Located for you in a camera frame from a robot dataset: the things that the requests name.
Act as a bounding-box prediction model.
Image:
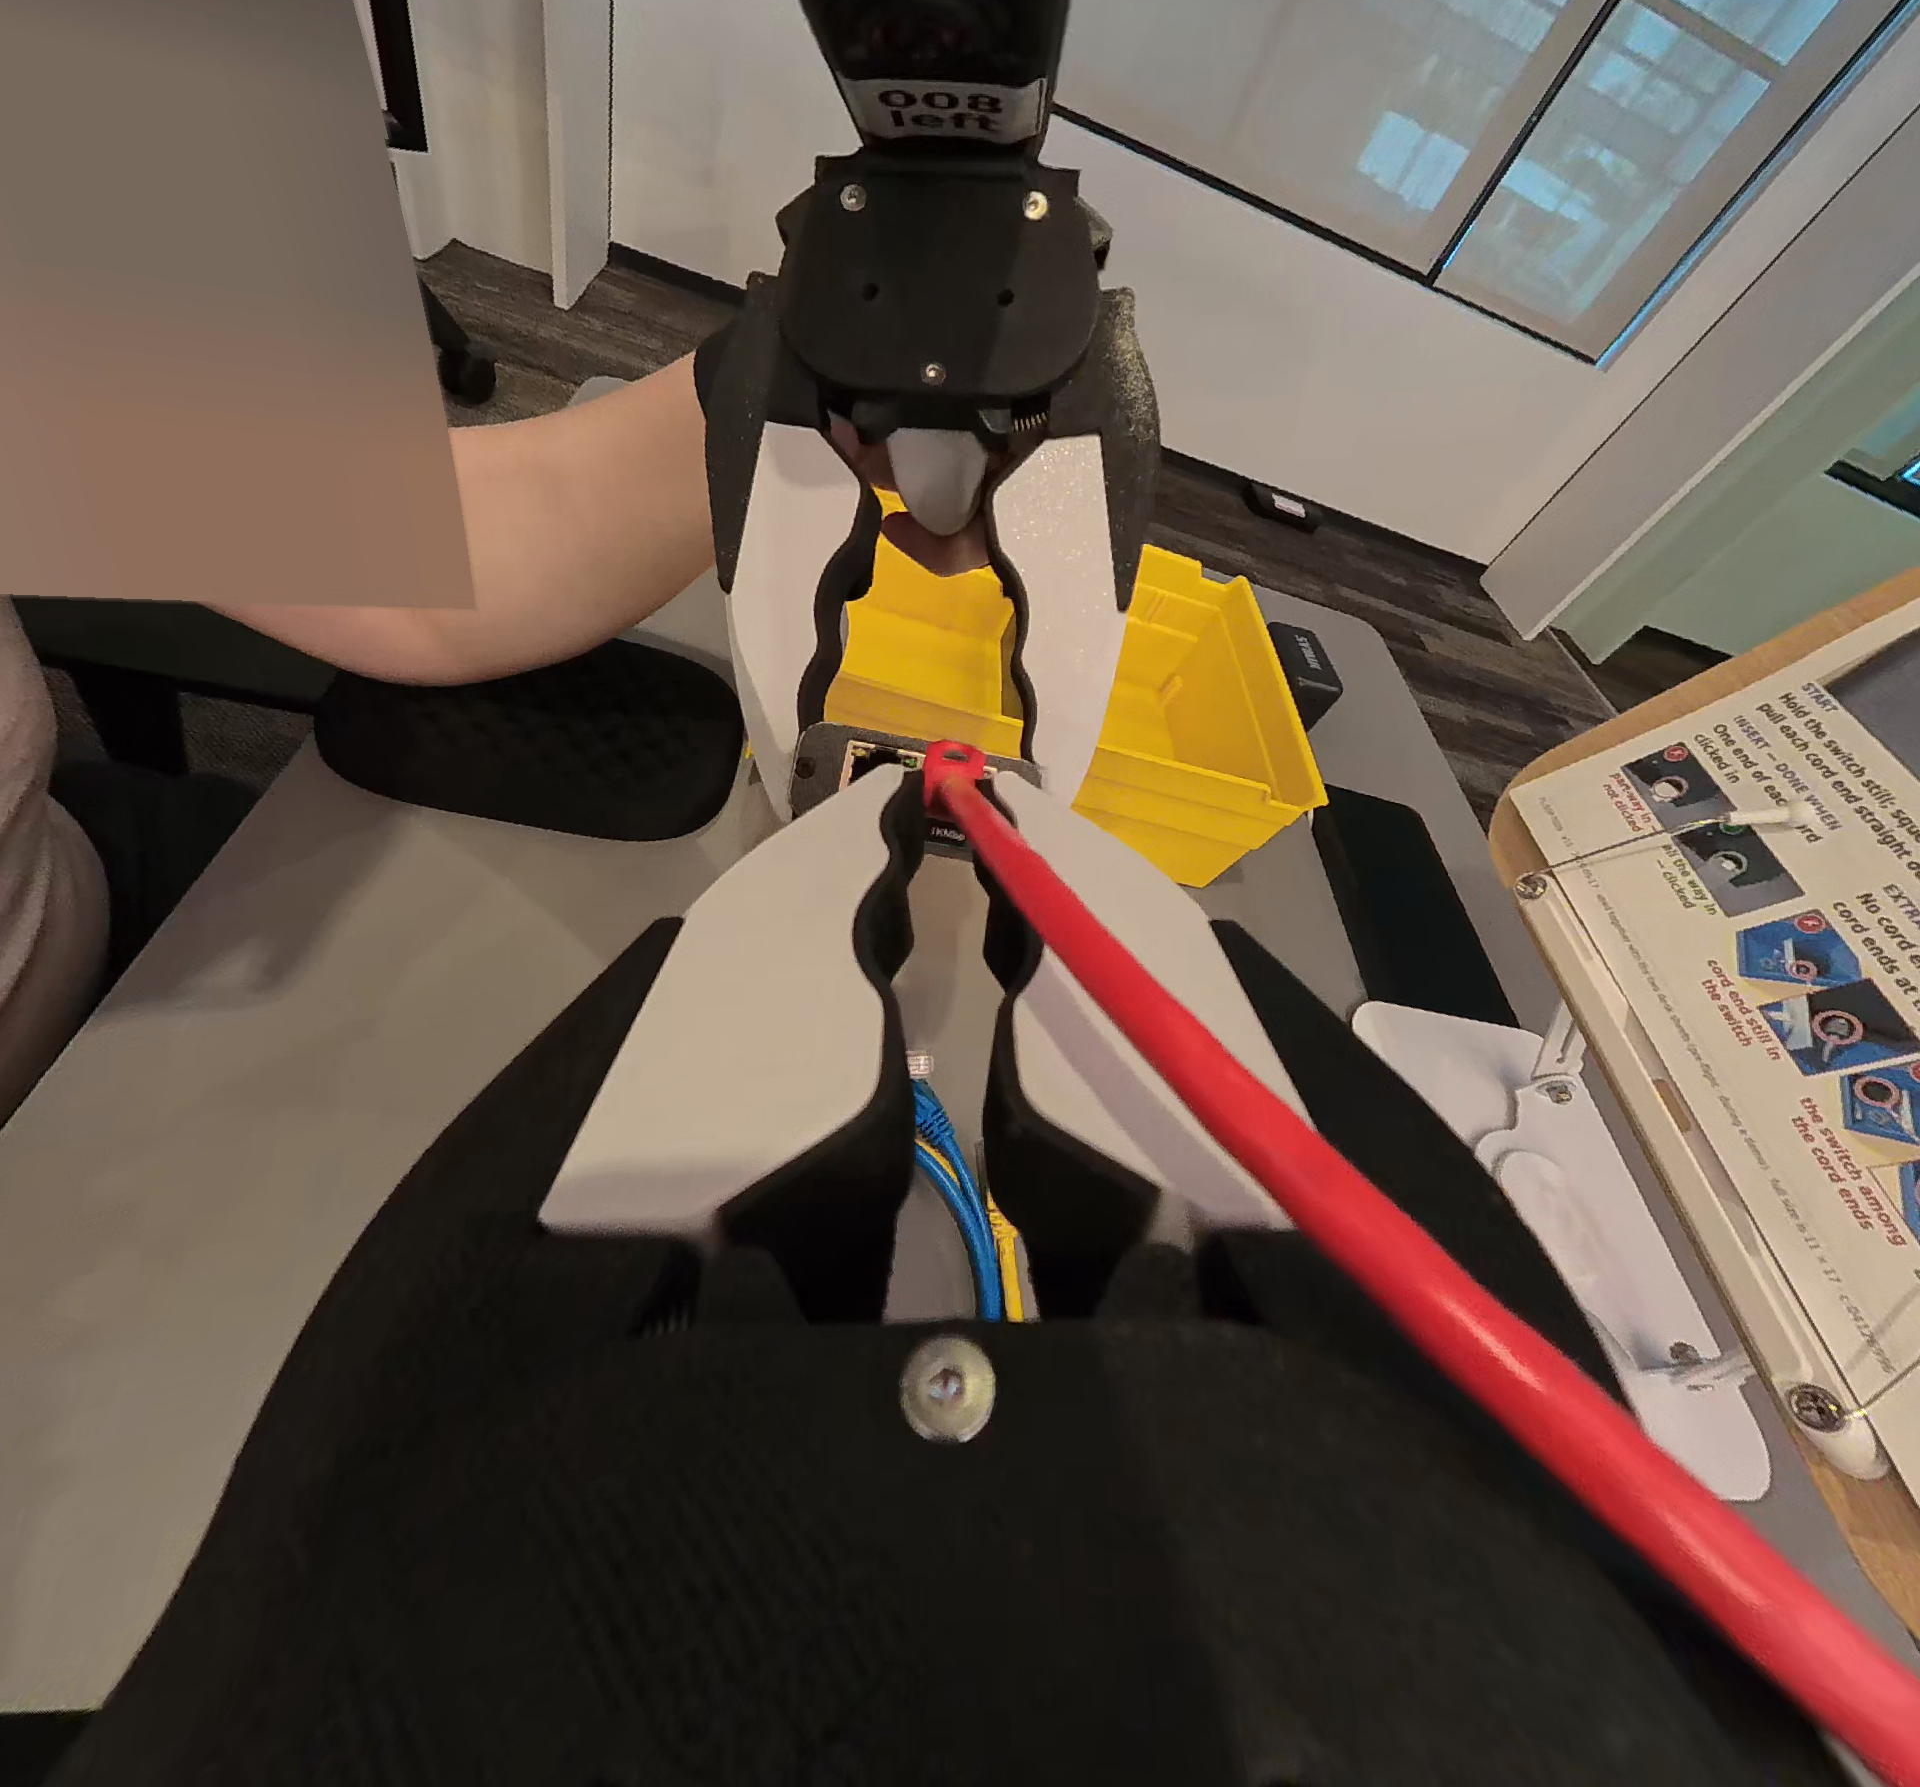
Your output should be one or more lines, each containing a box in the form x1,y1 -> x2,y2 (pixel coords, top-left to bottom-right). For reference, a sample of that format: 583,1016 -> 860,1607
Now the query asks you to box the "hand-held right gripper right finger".
976,770 -> 1354,1316

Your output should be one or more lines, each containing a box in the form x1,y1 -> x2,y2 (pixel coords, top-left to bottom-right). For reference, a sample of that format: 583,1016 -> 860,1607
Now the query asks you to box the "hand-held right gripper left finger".
534,767 -> 919,1316

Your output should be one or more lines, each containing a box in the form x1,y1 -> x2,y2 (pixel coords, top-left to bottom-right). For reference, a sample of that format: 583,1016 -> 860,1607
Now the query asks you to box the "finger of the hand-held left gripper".
722,420 -> 885,824
982,423 -> 1129,803

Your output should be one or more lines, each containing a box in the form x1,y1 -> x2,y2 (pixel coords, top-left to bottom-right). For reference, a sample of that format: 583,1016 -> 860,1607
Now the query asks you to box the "red ethernet cable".
921,739 -> 1920,1787

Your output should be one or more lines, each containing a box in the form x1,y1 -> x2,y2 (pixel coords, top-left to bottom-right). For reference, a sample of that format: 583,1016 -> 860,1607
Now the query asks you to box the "black ethernet splitter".
787,725 -> 1048,862

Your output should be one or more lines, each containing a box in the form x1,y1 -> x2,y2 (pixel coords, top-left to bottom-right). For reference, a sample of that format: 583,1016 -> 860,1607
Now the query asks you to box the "blue ethernet cable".
905,1066 -> 1003,1323

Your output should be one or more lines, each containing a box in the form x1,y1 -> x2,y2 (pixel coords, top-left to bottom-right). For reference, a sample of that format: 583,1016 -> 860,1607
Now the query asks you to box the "yellow ethernet cable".
921,1120 -> 1030,1323

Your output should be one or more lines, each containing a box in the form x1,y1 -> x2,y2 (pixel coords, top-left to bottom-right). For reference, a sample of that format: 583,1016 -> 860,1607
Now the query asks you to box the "person's left forearm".
320,353 -> 737,689

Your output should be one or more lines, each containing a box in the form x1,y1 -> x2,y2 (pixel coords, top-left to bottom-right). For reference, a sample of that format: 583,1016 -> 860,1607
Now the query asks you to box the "person's left hand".
833,415 -> 999,579

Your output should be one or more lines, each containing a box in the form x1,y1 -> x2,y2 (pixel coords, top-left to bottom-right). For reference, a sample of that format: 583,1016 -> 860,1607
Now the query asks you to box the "yellow plastic bin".
832,541 -> 1331,891

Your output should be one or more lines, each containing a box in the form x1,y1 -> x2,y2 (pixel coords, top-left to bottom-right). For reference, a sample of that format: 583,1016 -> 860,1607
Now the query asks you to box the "small black box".
1268,617 -> 1398,735

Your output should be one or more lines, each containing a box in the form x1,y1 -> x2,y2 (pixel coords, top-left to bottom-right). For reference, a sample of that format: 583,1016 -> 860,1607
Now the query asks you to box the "black mesh armrest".
315,638 -> 750,844

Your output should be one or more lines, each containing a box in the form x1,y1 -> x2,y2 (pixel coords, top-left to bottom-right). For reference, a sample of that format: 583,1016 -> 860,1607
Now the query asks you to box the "office chair wheel base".
420,279 -> 500,410

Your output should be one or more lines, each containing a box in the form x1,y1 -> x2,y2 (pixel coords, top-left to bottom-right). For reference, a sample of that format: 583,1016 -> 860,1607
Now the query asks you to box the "large window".
693,0 -> 1920,366

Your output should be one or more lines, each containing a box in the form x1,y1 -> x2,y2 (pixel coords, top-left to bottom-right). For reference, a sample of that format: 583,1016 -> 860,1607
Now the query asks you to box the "white stand base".
1350,999 -> 1885,1507

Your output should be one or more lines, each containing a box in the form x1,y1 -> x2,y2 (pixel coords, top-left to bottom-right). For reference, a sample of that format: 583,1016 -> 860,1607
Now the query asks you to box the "printed instruction sheet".
1506,600 -> 1920,1414

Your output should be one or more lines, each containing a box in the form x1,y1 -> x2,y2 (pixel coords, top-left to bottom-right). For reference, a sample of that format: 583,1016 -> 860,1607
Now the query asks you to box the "instruction sheet on wooden board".
1492,567 -> 1920,1643

